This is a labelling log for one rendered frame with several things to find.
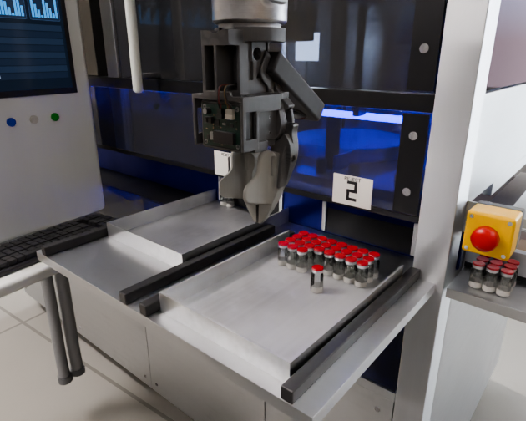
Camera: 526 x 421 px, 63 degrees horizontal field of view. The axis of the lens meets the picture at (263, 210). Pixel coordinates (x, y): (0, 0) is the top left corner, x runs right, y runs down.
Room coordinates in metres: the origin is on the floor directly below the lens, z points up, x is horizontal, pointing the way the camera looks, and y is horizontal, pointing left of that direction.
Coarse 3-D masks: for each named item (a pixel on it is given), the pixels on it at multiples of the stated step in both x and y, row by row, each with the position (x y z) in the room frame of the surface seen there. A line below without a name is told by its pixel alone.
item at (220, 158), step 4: (216, 152) 1.04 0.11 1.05; (220, 152) 1.03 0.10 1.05; (224, 152) 1.02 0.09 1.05; (216, 156) 1.04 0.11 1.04; (220, 156) 1.03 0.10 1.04; (224, 156) 1.02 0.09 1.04; (228, 156) 1.02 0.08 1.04; (216, 160) 1.04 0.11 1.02; (220, 160) 1.03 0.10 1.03; (224, 160) 1.03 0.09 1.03; (216, 164) 1.04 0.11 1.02; (220, 164) 1.03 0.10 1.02; (224, 164) 1.03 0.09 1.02; (216, 168) 1.04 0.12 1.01; (220, 168) 1.03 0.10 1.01; (224, 168) 1.03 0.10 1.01; (216, 172) 1.04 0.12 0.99; (220, 172) 1.03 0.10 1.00; (224, 172) 1.03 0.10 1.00
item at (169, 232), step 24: (144, 216) 0.98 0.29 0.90; (168, 216) 1.03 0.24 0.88; (192, 216) 1.03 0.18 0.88; (216, 216) 1.03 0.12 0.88; (240, 216) 1.03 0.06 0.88; (288, 216) 1.00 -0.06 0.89; (120, 240) 0.87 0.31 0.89; (144, 240) 0.81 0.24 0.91; (168, 240) 0.88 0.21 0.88; (192, 240) 0.88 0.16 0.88; (216, 240) 0.81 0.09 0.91
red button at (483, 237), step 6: (480, 228) 0.63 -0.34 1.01; (486, 228) 0.62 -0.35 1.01; (492, 228) 0.63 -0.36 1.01; (474, 234) 0.63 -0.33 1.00; (480, 234) 0.62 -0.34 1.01; (486, 234) 0.62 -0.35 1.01; (492, 234) 0.61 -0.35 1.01; (474, 240) 0.62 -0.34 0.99; (480, 240) 0.62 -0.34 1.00; (486, 240) 0.61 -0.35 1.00; (492, 240) 0.61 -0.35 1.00; (498, 240) 0.61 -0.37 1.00; (474, 246) 0.63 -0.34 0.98; (480, 246) 0.62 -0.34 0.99; (486, 246) 0.61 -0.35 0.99; (492, 246) 0.61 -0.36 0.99
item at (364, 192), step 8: (336, 176) 0.82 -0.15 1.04; (344, 176) 0.81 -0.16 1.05; (352, 176) 0.80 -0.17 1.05; (336, 184) 0.82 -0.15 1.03; (344, 184) 0.81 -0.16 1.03; (360, 184) 0.79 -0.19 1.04; (368, 184) 0.78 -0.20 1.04; (336, 192) 0.82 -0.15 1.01; (344, 192) 0.81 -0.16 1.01; (360, 192) 0.79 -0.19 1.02; (368, 192) 0.78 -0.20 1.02; (336, 200) 0.82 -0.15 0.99; (344, 200) 0.81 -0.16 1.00; (360, 200) 0.79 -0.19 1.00; (368, 200) 0.78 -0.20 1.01; (368, 208) 0.78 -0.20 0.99
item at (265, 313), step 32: (256, 256) 0.77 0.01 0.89; (192, 288) 0.65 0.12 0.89; (224, 288) 0.67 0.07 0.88; (256, 288) 0.67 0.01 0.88; (288, 288) 0.67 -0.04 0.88; (352, 288) 0.67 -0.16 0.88; (384, 288) 0.63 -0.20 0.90; (192, 320) 0.55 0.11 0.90; (224, 320) 0.57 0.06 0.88; (256, 320) 0.57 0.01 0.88; (288, 320) 0.57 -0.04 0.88; (320, 320) 0.57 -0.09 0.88; (256, 352) 0.47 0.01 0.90; (288, 352) 0.49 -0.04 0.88
